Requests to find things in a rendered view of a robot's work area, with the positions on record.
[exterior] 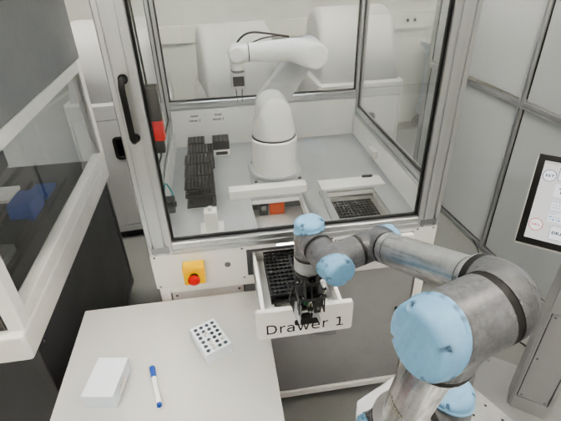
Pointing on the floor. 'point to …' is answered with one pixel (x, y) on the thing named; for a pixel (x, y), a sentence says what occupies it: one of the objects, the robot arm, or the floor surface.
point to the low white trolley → (175, 363)
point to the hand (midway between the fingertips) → (305, 317)
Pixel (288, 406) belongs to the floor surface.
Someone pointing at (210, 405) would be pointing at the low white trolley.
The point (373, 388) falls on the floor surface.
